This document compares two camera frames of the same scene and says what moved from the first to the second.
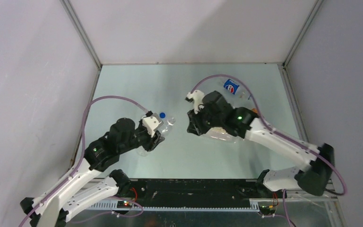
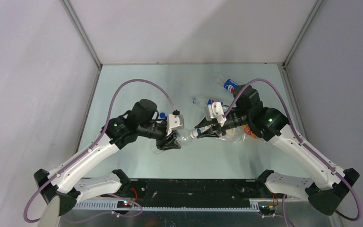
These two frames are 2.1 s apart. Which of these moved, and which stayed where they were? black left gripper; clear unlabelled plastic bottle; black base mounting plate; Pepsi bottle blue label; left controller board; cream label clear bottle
Moved: clear unlabelled plastic bottle; black left gripper
Stayed: black base mounting plate; Pepsi bottle blue label; left controller board; cream label clear bottle
